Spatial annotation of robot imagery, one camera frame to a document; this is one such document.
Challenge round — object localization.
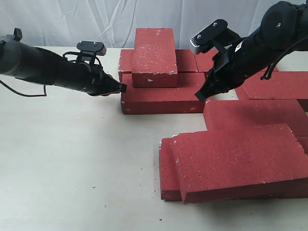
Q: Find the red brick with white scuffs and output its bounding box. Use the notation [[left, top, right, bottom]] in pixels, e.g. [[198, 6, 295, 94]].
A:
[[131, 28, 179, 88]]

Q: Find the large front tilted red brick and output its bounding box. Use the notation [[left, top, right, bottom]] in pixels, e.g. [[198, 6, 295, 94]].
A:
[[171, 124, 308, 204]]

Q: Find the far right edge red brick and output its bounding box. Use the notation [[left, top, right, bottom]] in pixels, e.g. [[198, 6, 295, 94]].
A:
[[296, 136, 308, 155]]

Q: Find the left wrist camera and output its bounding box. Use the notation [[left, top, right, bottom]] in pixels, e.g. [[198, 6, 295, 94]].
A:
[[77, 40, 107, 56]]

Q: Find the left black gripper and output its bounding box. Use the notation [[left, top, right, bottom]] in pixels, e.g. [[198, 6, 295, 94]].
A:
[[54, 57, 128, 97]]

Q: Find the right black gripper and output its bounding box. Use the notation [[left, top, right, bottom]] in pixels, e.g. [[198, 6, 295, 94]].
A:
[[194, 30, 293, 101]]

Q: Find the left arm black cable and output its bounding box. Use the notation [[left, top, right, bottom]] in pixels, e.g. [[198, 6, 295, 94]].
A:
[[0, 80, 48, 97]]

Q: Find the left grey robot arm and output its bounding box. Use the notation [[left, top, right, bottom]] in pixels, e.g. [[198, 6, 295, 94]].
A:
[[0, 28, 127, 96]]

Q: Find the second row right red brick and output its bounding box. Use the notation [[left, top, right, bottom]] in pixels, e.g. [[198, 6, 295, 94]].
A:
[[235, 71, 308, 112]]

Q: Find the white fabric backdrop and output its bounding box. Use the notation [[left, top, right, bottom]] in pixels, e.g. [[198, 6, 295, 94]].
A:
[[0, 0, 308, 52]]

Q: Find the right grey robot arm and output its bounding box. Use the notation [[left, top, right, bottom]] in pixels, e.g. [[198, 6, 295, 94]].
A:
[[190, 1, 308, 101]]

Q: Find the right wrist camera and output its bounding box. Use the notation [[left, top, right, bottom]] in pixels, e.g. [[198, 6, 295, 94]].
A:
[[190, 19, 242, 55]]

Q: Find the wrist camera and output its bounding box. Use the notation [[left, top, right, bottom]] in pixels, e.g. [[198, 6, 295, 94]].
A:
[[77, 40, 107, 56], [190, 19, 242, 55]]

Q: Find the third row red brick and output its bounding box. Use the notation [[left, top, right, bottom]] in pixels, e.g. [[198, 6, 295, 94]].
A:
[[204, 100, 308, 137]]

